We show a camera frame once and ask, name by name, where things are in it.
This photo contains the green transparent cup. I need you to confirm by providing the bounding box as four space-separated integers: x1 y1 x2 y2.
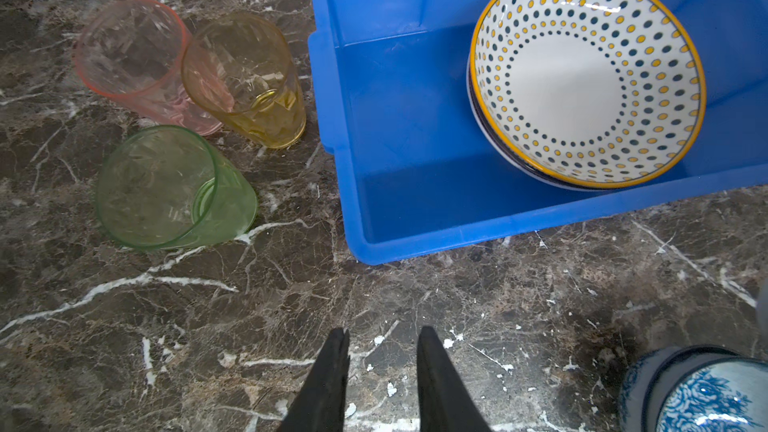
94 125 259 250

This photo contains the yellow transparent cup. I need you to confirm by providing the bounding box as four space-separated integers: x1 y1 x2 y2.
181 11 307 149

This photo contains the dotted yellow rim plate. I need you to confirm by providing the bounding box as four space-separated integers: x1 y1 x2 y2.
468 0 707 190

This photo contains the blue floral ceramic bowl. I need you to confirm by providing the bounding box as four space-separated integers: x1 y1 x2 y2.
617 345 767 431

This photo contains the pink transparent cup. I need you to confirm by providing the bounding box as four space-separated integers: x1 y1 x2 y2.
73 0 222 136

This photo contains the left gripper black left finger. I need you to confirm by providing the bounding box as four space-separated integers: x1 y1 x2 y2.
278 328 350 431

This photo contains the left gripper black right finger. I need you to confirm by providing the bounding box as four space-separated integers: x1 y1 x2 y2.
417 326 490 431

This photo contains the blue plastic bin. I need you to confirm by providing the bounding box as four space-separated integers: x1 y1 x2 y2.
308 0 767 265

